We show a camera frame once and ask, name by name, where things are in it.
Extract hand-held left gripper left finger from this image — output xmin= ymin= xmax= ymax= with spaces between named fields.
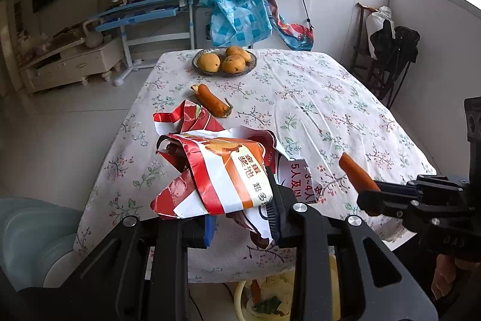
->
xmin=64 ymin=214 xmax=219 ymax=321

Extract white bag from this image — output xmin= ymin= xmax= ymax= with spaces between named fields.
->
xmin=366 ymin=6 xmax=393 ymax=60

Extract green vegetable scraps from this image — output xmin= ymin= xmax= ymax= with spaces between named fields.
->
xmin=253 ymin=296 xmax=284 ymax=316

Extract white television stand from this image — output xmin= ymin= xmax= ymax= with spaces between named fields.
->
xmin=20 ymin=39 xmax=124 ymax=94

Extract blue study desk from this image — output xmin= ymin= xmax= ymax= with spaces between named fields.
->
xmin=86 ymin=0 xmax=201 ymax=86

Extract person's black pants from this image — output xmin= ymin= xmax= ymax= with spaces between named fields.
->
xmin=391 ymin=236 xmax=481 ymax=321

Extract pale pink kettle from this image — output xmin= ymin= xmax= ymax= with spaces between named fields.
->
xmin=82 ymin=21 xmax=104 ymax=48

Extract colourful printed bag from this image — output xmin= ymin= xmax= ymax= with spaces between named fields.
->
xmin=249 ymin=0 xmax=314 ymax=51

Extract round yellow mango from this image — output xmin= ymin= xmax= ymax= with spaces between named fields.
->
xmin=225 ymin=46 xmax=252 ymax=62

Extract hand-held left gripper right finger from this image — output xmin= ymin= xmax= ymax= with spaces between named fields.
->
xmin=264 ymin=166 xmax=440 ymax=321

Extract yellow plastic bin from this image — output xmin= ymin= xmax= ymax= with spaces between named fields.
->
xmin=234 ymin=255 xmax=341 ymax=321

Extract metal wire fruit basket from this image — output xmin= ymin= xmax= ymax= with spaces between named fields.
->
xmin=191 ymin=47 xmax=258 ymax=78

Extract red white food packaging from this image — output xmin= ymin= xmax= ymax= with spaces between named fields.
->
xmin=150 ymin=99 xmax=320 ymax=250

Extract floral tablecloth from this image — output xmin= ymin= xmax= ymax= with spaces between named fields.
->
xmin=73 ymin=48 xmax=437 ymax=284

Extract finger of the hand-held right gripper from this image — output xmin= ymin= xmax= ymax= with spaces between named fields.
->
xmin=357 ymin=189 xmax=422 ymax=221
xmin=376 ymin=175 xmax=467 ymax=198

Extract person's right hand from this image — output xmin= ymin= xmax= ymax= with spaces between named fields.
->
xmin=431 ymin=254 xmax=464 ymax=303

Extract light blue chair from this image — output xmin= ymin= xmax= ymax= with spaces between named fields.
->
xmin=0 ymin=196 xmax=84 ymax=289

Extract blue checked plastic bag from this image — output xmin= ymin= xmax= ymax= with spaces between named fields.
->
xmin=191 ymin=0 xmax=273 ymax=48

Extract stubby orange carrot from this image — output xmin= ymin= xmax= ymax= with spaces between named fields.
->
xmin=190 ymin=83 xmax=234 ymax=118

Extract wooden chair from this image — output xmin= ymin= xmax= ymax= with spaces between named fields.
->
xmin=351 ymin=2 xmax=384 ymax=88

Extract white tissue paper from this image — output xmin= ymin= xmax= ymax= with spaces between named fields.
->
xmin=246 ymin=268 xmax=296 ymax=321

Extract black folding chair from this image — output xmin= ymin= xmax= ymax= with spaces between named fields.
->
xmin=370 ymin=19 xmax=421 ymax=109

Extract white cabinet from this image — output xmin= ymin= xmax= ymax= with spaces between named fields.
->
xmin=256 ymin=0 xmax=393 ymax=69

